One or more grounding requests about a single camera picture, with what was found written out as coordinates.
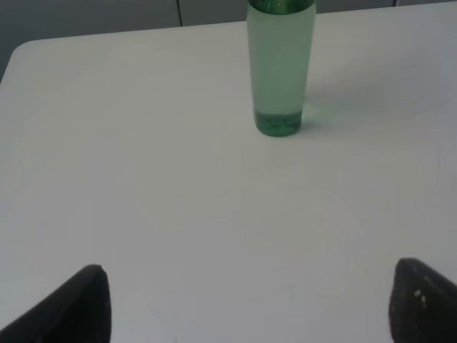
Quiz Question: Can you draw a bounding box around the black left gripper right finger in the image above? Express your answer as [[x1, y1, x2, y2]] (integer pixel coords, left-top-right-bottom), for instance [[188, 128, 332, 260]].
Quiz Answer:
[[388, 258, 456, 343]]

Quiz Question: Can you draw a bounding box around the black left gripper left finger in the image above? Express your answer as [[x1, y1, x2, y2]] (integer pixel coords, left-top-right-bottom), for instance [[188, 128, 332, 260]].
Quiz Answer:
[[1, 264, 111, 342]]

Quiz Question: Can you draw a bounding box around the green transparent water bottle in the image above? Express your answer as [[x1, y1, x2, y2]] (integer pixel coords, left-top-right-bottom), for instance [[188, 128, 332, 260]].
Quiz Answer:
[[246, 1, 316, 136]]

